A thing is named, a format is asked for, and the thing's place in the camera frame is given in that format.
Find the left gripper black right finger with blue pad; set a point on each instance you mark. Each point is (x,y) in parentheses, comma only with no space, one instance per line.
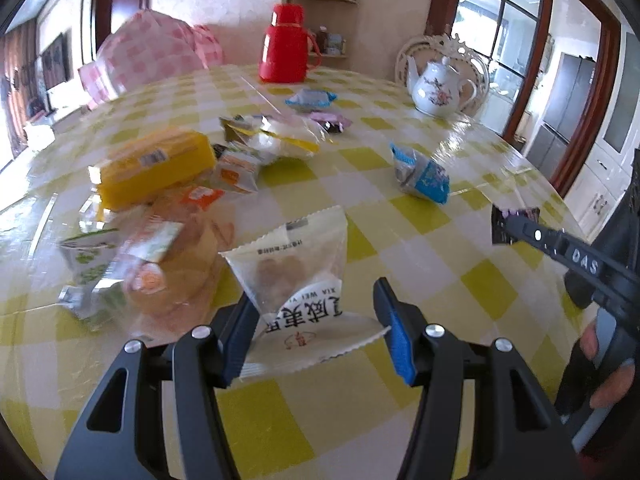
(517,433)

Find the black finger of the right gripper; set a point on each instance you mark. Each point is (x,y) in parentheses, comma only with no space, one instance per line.
(563,248)

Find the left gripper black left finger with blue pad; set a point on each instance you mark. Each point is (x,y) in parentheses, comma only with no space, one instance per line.
(119,434)

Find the clear bag with bun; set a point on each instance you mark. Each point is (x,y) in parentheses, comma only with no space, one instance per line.
(172,262)

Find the blue white snack packet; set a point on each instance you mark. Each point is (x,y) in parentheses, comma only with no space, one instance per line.
(419,175)

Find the green white snack packet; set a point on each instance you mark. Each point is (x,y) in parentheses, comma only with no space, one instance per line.
(103,263)

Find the yellow biscuit package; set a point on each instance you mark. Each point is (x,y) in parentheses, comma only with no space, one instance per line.
(141,169)

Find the purple dark candy packet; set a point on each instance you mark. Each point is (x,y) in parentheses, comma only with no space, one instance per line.
(331,123)

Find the orange white snack packet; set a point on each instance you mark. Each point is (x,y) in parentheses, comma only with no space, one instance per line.
(238,166)

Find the clear bread bag yellow stripe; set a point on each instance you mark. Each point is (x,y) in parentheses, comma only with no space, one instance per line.
(275,136)

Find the white floral teapot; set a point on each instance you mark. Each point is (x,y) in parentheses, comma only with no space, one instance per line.
(440,90)

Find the white ornate chair back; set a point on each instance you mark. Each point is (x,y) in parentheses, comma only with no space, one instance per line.
(465,60)

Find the light blue candy packet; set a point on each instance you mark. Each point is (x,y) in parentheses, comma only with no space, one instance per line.
(309,100)

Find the wooden corner shelf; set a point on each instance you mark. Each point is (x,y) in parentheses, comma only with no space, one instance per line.
(332,23)

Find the red thermos jug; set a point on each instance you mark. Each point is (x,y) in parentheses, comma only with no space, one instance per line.
(289,50)

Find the pink checkered chair cover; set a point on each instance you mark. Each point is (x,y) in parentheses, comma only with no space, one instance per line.
(149,47)

